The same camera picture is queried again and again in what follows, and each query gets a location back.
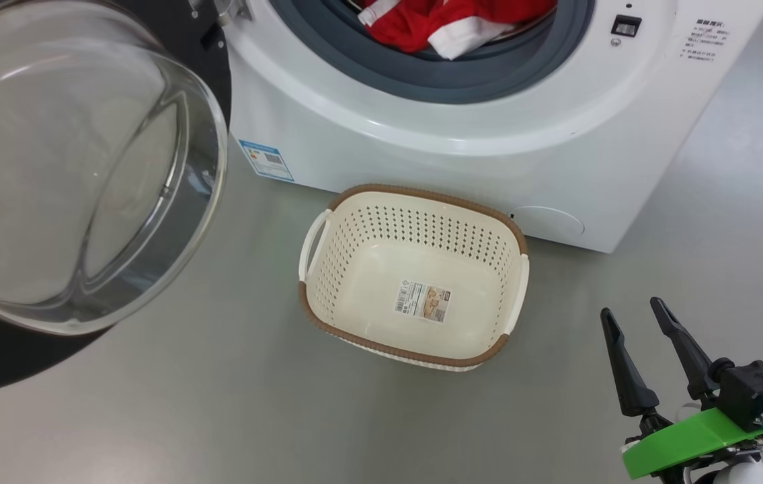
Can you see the white front-load washing machine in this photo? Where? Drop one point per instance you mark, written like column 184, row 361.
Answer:
column 421, row 154

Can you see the black text warning label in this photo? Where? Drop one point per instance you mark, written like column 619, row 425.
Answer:
column 707, row 40

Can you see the round white filter cover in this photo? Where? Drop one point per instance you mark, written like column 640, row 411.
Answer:
column 549, row 222

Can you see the cream perforated laundry basket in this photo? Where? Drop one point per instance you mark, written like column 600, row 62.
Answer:
column 354, row 269

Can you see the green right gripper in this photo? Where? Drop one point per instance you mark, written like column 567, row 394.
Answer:
column 684, row 444

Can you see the washing machine glass door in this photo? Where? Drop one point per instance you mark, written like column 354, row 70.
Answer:
column 52, row 168

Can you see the grey rubber door gasket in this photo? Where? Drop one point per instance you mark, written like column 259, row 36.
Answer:
column 435, row 81

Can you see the printed product label sticker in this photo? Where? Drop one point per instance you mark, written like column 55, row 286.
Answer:
column 423, row 301

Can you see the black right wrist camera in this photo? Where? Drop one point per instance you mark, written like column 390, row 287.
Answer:
column 754, row 393

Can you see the red and white garment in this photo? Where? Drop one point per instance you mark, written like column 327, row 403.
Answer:
column 415, row 27

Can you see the blue energy label sticker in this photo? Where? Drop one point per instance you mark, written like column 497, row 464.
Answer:
column 265, row 160

